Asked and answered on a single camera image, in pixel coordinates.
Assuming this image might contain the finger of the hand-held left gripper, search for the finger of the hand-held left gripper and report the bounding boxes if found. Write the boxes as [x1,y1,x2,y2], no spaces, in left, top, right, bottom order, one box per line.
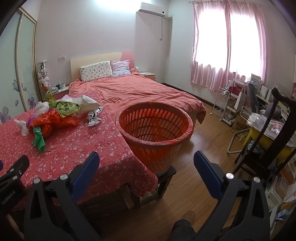
[0,155,30,184]

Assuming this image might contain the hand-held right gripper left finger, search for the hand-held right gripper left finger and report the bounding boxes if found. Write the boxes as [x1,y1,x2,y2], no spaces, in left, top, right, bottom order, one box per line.
[23,151,102,241]

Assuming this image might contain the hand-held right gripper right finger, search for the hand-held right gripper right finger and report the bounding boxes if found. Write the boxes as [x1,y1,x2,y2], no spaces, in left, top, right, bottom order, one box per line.
[193,150,271,241]

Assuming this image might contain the white plastic wrap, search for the white plastic wrap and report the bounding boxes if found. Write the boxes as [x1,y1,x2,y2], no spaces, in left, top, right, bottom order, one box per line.
[14,118,30,137]

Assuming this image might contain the orange plastic bag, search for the orange plastic bag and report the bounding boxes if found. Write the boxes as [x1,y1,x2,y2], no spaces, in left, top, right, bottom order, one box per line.
[29,110,61,139]
[59,116,78,129]

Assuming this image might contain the black and white printed wrapper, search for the black and white printed wrapper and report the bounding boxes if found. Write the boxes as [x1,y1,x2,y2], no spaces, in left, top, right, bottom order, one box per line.
[87,106,104,127]

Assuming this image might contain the orange plastic laundry basket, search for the orange plastic laundry basket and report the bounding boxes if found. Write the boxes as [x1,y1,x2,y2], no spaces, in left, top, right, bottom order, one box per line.
[115,102,193,175]

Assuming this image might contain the white plastic bag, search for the white plastic bag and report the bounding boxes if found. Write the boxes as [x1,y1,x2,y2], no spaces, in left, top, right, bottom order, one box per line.
[33,101,50,118]

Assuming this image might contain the green printed plastic bag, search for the green printed plastic bag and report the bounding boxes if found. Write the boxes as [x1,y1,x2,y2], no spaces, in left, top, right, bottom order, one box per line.
[56,101,82,115]

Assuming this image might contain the red floral tablecloth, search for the red floral tablecloth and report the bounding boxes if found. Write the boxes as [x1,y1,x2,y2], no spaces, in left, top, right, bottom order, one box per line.
[0,94,159,212]

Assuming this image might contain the dark wooden stool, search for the dark wooden stool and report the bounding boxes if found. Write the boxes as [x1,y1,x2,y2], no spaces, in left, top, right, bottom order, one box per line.
[155,165,177,200]

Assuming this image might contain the brown cardboard box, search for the brown cardboard box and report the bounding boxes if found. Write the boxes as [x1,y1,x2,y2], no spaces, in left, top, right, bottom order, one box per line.
[231,115,250,134]

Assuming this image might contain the yellow plastic basin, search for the yellow plastic basin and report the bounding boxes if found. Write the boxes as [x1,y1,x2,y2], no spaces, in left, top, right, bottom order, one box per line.
[250,126,296,160]

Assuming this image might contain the white shelf cart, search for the white shelf cart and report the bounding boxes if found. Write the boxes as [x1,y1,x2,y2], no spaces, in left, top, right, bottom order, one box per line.
[223,79,248,126]

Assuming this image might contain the person's leg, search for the person's leg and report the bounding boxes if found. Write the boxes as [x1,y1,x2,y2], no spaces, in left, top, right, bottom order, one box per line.
[171,210,196,241]

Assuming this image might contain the plastic packets on basin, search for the plastic packets on basin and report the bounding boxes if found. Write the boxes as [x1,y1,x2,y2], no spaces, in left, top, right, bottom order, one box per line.
[248,112,285,139]

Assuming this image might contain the yellow green plush toy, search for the yellow green plush toy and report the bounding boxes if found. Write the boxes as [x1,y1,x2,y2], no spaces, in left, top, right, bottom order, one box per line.
[45,89,57,107]

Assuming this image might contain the white shopping bag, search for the white shopping bag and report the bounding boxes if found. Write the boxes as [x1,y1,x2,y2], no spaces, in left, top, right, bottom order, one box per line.
[234,91,247,110]

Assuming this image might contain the pink nightstand with mugs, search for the pink nightstand with mugs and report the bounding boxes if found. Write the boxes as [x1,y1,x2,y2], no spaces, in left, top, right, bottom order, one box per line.
[51,86,70,99]

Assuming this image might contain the grey office chair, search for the grey office chair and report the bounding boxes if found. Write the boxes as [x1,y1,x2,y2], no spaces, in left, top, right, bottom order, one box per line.
[248,83,261,116]

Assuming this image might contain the dark wooden chair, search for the dark wooden chair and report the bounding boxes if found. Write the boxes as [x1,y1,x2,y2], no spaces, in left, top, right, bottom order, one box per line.
[232,87,296,184]

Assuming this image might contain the clear tube of plush toys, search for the clear tube of plush toys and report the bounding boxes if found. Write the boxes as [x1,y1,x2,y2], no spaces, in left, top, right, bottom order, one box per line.
[37,61,50,93]

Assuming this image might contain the flower print sliding wardrobe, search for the flower print sliding wardrobe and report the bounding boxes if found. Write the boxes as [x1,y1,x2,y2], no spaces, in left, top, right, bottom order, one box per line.
[0,7,38,126]

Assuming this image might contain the bed with pink duvet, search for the bed with pink duvet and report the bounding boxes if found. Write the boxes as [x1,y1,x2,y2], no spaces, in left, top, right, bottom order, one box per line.
[69,70,207,139]

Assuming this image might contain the white floral pillow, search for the white floral pillow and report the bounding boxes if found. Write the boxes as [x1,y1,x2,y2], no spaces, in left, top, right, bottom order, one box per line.
[80,61,114,83]

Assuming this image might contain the pink striped pillow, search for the pink striped pillow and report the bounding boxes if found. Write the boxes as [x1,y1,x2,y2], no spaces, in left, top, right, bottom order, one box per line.
[110,60,132,77]

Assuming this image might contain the pink nightstand with book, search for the pink nightstand with book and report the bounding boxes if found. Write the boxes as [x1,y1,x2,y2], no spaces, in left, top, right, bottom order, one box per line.
[139,71,156,81]

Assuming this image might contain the beige and pink bed headboard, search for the beige and pink bed headboard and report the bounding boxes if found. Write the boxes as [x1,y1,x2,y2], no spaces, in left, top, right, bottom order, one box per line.
[70,51,135,82]

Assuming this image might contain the pink curtain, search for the pink curtain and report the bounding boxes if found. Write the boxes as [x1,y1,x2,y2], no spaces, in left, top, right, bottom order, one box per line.
[225,0,270,92]
[190,0,232,91]

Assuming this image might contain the air conditioner pipe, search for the air conditioner pipe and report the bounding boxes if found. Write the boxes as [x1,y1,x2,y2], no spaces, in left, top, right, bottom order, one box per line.
[160,16,173,42]

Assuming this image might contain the white air conditioner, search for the white air conditioner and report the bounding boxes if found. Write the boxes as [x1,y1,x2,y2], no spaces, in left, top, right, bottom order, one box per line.
[141,2,166,18]

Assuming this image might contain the white tube frame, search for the white tube frame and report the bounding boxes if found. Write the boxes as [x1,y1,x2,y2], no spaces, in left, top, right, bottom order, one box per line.
[227,111,252,154]

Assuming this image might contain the white wire rack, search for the white wire rack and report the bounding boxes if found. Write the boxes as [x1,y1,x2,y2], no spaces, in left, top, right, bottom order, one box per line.
[211,87,230,121]

